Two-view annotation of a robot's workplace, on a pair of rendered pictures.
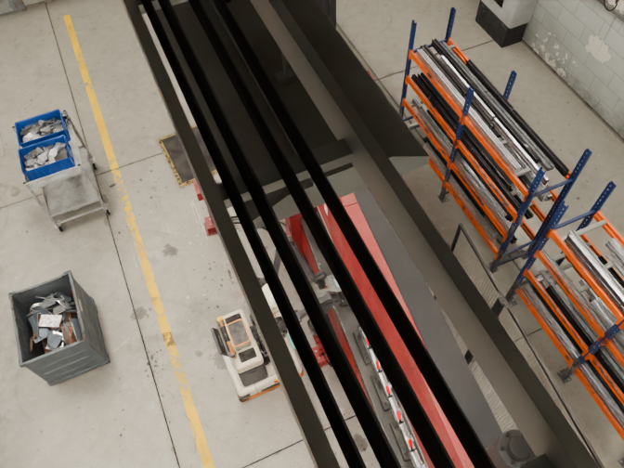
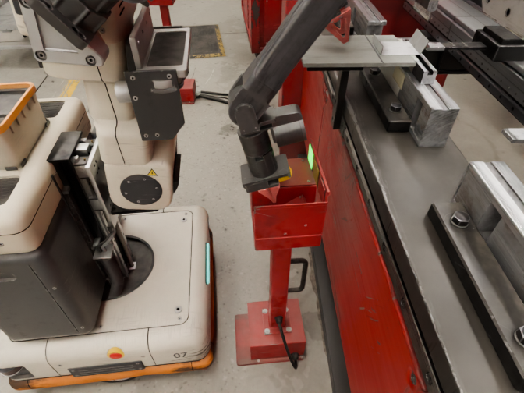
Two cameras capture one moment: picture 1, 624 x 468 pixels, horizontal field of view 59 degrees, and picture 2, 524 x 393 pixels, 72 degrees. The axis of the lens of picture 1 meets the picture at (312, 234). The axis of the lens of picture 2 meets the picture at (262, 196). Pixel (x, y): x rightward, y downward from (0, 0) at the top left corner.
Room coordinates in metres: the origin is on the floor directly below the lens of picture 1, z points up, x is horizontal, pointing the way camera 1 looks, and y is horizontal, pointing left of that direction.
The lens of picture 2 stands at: (1.29, -0.12, 1.34)
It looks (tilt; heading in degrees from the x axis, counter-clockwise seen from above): 43 degrees down; 14
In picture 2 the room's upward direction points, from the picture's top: straight up
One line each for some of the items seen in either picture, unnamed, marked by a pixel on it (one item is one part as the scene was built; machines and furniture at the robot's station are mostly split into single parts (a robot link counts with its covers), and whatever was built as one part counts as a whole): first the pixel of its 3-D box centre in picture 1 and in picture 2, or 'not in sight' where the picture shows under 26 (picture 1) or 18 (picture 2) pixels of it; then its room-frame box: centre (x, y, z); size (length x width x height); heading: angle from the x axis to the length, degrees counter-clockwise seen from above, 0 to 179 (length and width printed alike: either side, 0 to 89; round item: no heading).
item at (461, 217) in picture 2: not in sight; (460, 218); (1.77, -0.34, 0.91); 0.03 x 0.03 x 0.02
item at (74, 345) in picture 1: (61, 330); not in sight; (2.24, 2.52, 0.36); 0.80 x 0.60 x 0.72; 21
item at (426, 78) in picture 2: not in sight; (414, 59); (2.23, -0.27, 0.99); 0.20 x 0.03 x 0.03; 16
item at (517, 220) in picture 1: (473, 143); not in sight; (3.87, -1.78, 0.87); 2.20 x 0.50 x 1.75; 21
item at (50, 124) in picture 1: (43, 131); not in sight; (4.39, 2.91, 0.92); 0.50 x 0.36 x 0.18; 111
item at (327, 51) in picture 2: (328, 285); (352, 50); (2.23, -0.12, 1.00); 0.26 x 0.18 x 0.01; 106
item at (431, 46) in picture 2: not in sight; (476, 42); (2.32, -0.42, 1.01); 0.26 x 0.12 x 0.05; 106
